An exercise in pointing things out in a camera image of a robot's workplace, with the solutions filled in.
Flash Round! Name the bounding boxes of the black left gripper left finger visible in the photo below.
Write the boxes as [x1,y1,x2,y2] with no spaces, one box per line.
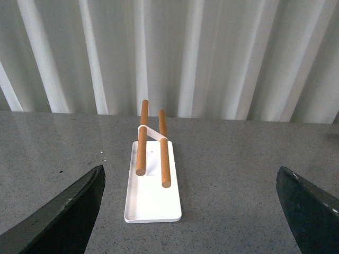
[1,165,105,253]

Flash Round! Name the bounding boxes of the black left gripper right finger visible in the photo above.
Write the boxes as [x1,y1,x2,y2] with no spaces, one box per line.
[276,166,338,253]

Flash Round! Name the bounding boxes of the white towel rack wooden bars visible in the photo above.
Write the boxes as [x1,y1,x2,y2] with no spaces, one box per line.
[124,99,182,223]

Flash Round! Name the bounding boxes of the white pleated curtain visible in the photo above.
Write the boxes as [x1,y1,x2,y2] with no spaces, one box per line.
[1,1,338,124]

